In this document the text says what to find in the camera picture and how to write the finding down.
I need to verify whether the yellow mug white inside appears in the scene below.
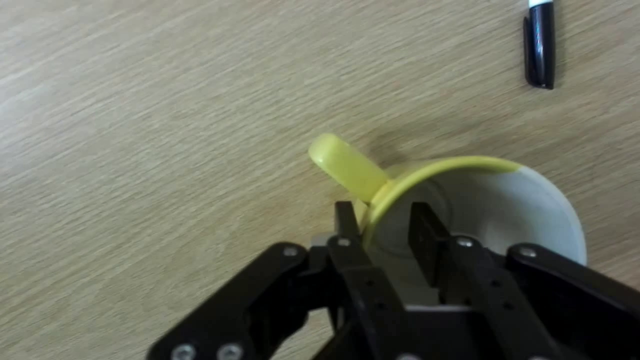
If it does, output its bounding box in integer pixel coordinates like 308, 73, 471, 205
308, 133, 588, 305

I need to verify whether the black white marker pen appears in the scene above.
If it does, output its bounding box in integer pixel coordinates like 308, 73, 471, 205
524, 0, 556, 89

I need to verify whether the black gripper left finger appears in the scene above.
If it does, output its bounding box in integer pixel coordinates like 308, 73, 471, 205
146, 202, 415, 360

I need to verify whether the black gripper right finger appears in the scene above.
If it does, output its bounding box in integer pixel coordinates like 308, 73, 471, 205
409, 202, 640, 360

